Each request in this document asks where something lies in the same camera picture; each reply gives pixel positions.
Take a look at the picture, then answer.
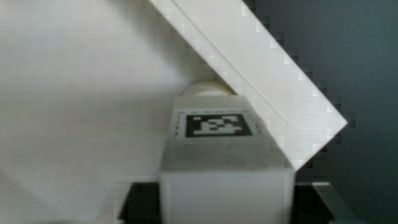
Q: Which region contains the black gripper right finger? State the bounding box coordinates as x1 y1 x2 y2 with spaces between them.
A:
289 181 362 224

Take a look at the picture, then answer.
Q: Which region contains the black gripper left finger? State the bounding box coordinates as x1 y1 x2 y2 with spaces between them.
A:
95 181 163 224

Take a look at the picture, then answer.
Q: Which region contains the white table leg with tag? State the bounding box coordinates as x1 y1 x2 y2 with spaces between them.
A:
159 81 294 224

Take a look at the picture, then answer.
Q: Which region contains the white square tabletop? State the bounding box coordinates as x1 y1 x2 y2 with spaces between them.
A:
0 0 346 224

